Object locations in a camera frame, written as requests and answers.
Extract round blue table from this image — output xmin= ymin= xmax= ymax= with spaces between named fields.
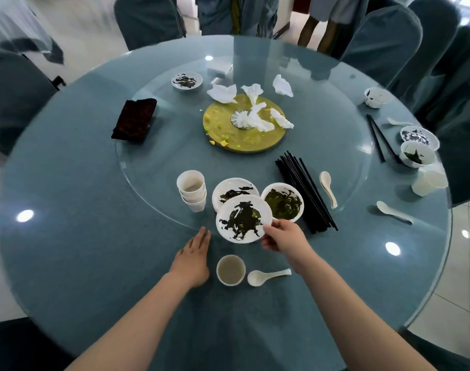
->
xmin=0 ymin=34 xmax=452 ymax=371

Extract person's right hand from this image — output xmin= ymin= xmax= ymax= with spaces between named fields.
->
xmin=262 ymin=220 xmax=317 ymax=273

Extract folded white napkin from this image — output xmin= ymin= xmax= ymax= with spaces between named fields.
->
xmin=206 ymin=59 xmax=234 ymax=78

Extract stack of white plates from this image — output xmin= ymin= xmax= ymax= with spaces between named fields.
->
xmin=211 ymin=177 xmax=261 ymax=213

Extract blue clothed background table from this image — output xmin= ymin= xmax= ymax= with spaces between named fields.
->
xmin=412 ymin=19 xmax=470 ymax=128

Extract crumpled white tissue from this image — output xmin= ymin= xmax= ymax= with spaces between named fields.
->
xmin=207 ymin=83 xmax=238 ymax=105
xmin=241 ymin=83 xmax=264 ymax=106
xmin=269 ymin=108 xmax=295 ymax=129
xmin=272 ymin=74 xmax=294 ymax=98
xmin=231 ymin=102 xmax=276 ymax=132

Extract person's left forearm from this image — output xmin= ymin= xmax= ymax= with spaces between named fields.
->
xmin=65 ymin=272 xmax=193 ymax=371

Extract person's left hand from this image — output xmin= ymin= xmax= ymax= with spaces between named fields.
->
xmin=168 ymin=227 xmax=211 ymax=289

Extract round glass turntable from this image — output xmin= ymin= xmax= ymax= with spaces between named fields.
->
xmin=115 ymin=61 xmax=375 ymax=234

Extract person's right forearm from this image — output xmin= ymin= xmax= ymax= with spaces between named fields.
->
xmin=295 ymin=252 xmax=438 ymax=371

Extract round white clothed table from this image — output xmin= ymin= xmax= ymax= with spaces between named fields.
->
xmin=0 ymin=0 xmax=65 ymax=65

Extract bundle of black chopsticks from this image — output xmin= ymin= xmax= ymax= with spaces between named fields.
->
xmin=275 ymin=150 xmax=339 ymax=234

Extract stack of white bowls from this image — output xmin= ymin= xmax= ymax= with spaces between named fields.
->
xmin=260 ymin=182 xmax=305 ymax=223

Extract dark red cloth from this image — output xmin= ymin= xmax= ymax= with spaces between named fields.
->
xmin=111 ymin=97 xmax=158 ymax=144

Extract yellow round disc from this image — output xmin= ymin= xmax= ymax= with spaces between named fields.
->
xmin=203 ymin=93 xmax=286 ymax=154

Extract blue covered chair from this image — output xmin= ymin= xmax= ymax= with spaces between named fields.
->
xmin=0 ymin=48 xmax=58 ymax=156
xmin=387 ymin=0 xmax=462 ymax=101
xmin=399 ymin=328 xmax=470 ymax=371
xmin=114 ymin=0 xmax=188 ymax=50
xmin=437 ymin=108 xmax=470 ymax=207
xmin=0 ymin=316 xmax=75 ymax=371
xmin=341 ymin=4 xmax=424 ymax=88

